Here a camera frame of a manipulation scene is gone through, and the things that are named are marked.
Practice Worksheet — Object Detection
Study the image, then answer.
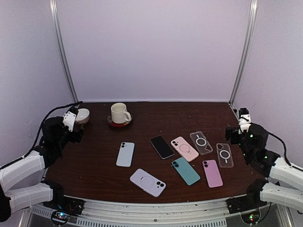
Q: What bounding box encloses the clear phone case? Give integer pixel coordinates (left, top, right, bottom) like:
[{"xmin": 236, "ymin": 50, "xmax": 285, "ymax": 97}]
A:
[{"xmin": 189, "ymin": 131, "xmax": 213, "ymax": 155}]

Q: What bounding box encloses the pink white phone case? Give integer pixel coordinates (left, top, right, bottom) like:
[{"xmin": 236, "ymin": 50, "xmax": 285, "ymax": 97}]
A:
[{"xmin": 170, "ymin": 136, "xmax": 199, "ymax": 162}]

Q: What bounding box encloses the black phone white case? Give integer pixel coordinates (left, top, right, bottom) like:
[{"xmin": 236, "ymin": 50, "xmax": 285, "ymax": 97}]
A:
[
  {"xmin": 171, "ymin": 157, "xmax": 201, "ymax": 186},
  {"xmin": 116, "ymin": 142, "xmax": 135, "ymax": 167}
]

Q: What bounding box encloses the lavender white phone case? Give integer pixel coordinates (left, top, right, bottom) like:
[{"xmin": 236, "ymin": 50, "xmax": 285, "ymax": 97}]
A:
[{"xmin": 130, "ymin": 168, "xmax": 166, "ymax": 197}]

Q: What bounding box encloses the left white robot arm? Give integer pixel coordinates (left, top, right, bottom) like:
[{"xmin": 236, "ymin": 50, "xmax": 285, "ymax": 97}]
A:
[{"xmin": 0, "ymin": 117, "xmax": 84, "ymax": 222}]

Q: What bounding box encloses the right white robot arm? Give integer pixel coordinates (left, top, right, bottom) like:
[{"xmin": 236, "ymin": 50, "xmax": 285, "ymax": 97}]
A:
[{"xmin": 225, "ymin": 123, "xmax": 303, "ymax": 212}]

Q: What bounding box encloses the white small bowl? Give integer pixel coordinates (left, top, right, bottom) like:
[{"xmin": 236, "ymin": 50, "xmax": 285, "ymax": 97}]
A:
[{"xmin": 75, "ymin": 108, "xmax": 90, "ymax": 124}]

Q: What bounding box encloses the red coaster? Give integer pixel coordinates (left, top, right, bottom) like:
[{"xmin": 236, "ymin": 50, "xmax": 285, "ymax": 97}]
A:
[{"xmin": 107, "ymin": 115, "xmax": 133, "ymax": 128}]

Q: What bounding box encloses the cream ceramic mug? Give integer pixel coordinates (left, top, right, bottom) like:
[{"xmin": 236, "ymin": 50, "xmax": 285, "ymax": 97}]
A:
[{"xmin": 111, "ymin": 103, "xmax": 132, "ymax": 124}]

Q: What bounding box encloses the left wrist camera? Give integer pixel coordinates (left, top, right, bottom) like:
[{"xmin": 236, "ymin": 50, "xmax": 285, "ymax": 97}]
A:
[{"xmin": 62, "ymin": 105, "xmax": 80, "ymax": 132}]

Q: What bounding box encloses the left black braided cable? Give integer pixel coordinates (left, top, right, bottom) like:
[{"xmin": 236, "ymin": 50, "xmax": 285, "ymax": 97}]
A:
[{"xmin": 0, "ymin": 101, "xmax": 83, "ymax": 170}]

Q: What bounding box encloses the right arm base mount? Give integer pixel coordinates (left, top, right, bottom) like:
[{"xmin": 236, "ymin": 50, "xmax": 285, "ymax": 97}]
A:
[{"xmin": 226, "ymin": 179, "xmax": 269, "ymax": 226}]

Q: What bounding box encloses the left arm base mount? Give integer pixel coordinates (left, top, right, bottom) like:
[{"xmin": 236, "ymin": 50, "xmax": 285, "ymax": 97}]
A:
[{"xmin": 41, "ymin": 180, "xmax": 85, "ymax": 224}]

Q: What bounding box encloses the right black cable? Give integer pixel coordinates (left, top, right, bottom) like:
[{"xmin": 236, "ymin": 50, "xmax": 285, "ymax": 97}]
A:
[{"xmin": 267, "ymin": 132, "xmax": 303, "ymax": 172}]

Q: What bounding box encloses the front aluminium rail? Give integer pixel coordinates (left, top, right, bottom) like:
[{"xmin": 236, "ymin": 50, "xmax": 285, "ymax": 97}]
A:
[{"xmin": 19, "ymin": 199, "xmax": 294, "ymax": 227}]

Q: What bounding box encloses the right aluminium frame post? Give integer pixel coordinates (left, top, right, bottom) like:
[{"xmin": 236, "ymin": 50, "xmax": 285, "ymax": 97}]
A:
[{"xmin": 229, "ymin": 0, "xmax": 258, "ymax": 106}]

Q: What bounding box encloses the aluminium frame post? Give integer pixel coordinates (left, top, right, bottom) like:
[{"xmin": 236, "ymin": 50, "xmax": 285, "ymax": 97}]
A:
[
  {"xmin": 49, "ymin": 0, "xmax": 79, "ymax": 102},
  {"xmin": 229, "ymin": 0, "xmax": 258, "ymax": 106}
]

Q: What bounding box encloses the left aluminium frame post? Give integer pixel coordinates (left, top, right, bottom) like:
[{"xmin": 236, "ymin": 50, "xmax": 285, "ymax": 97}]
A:
[{"xmin": 49, "ymin": 0, "xmax": 79, "ymax": 102}]

